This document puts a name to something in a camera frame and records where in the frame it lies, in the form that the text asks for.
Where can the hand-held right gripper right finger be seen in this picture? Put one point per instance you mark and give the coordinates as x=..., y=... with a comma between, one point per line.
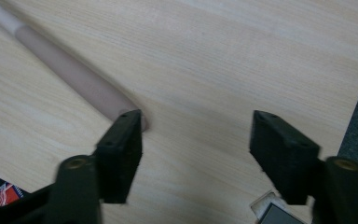
x=281, y=155

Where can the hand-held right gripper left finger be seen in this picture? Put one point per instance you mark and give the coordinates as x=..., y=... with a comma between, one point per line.
x=121, y=155

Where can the beige rolling pin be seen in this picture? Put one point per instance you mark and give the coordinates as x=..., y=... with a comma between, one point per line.
x=74, y=74

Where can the red and white packet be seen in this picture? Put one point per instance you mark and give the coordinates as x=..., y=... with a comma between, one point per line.
x=7, y=194

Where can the clear plastic case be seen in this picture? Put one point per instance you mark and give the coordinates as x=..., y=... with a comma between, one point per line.
x=272, y=209

